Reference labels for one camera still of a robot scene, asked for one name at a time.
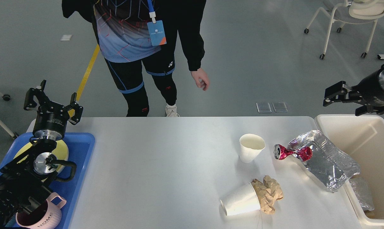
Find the clear floor plate left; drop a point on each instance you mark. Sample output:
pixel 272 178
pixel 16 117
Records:
pixel 263 107

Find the white office chair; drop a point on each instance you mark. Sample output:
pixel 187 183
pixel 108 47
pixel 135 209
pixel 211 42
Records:
pixel 350 12

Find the yellow plastic plate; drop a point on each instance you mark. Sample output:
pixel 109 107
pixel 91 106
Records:
pixel 60 148

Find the lying white paper cup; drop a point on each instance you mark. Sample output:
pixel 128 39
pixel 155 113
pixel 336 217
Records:
pixel 242 200

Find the white paper cup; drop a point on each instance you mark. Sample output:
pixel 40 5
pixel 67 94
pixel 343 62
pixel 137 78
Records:
pixel 250 147
pixel 242 200

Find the crumpled brown paper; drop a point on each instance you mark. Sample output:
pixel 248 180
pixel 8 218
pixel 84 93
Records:
pixel 268 191

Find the crushed red soda can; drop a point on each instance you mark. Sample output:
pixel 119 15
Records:
pixel 303 154

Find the pink HOME mug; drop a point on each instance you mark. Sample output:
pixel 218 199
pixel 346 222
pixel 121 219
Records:
pixel 47 216

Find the blue plastic tray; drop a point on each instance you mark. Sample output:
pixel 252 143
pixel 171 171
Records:
pixel 80 147

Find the person in black jacket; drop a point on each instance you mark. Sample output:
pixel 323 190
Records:
pixel 141 34

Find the silver foil bag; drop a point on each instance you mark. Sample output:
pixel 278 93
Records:
pixel 329 167
pixel 362 191

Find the clear floor plate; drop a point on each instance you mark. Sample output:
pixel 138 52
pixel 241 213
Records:
pixel 263 107
pixel 280 107

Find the clear floor plate right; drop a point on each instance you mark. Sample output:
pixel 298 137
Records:
pixel 280 107

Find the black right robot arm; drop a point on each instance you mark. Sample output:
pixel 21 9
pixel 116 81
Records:
pixel 369 93

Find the person's hand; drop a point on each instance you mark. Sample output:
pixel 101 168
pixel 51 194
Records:
pixel 201 79

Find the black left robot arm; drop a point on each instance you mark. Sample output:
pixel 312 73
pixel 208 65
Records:
pixel 24 181

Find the white floor marker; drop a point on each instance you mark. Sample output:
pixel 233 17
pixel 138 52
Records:
pixel 66 37

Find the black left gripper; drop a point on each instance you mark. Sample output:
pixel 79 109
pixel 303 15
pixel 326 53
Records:
pixel 51 123

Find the beige plastic bin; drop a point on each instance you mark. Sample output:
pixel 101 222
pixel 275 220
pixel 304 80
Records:
pixel 361 137

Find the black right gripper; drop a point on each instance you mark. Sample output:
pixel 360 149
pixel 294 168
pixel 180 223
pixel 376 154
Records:
pixel 369 92

